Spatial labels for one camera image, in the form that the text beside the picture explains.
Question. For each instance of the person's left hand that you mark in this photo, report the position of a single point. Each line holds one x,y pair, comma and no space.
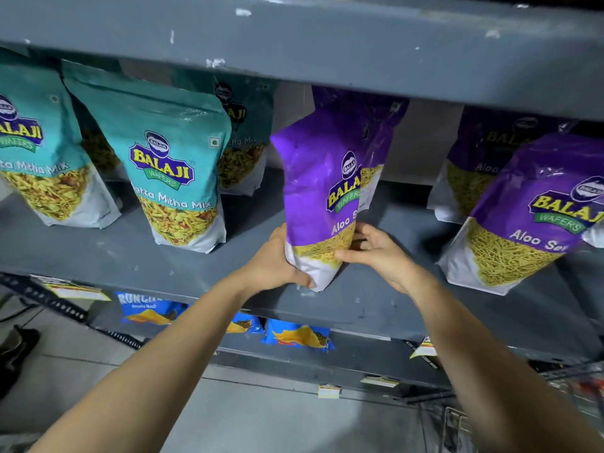
269,268

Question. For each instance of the person's right hand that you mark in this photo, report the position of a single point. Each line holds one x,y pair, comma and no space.
384,261

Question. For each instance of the person's right thumb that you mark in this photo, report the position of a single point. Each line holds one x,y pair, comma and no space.
354,256

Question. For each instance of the person's left thumb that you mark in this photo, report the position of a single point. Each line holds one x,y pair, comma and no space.
299,279

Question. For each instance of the purple snack packet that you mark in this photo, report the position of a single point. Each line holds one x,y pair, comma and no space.
382,117
486,150
314,183
533,216

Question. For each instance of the person's right forearm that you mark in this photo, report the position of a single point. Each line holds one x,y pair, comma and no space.
490,372

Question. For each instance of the person's left forearm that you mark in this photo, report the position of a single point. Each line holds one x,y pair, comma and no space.
155,367

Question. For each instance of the blue chips packet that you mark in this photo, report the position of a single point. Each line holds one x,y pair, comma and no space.
146,309
297,335
245,323

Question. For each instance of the yellow white shelf label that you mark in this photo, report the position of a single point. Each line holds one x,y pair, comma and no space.
71,287
329,392
380,382

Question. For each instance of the teal snack packet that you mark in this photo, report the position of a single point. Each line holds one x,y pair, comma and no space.
245,146
165,160
37,150
96,146

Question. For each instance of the grey metal shelf rack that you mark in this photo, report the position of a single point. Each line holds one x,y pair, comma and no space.
358,47

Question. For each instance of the black slotted metal bar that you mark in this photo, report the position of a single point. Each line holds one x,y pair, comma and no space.
56,306

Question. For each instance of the dark bag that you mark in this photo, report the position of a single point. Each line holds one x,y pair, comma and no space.
16,353

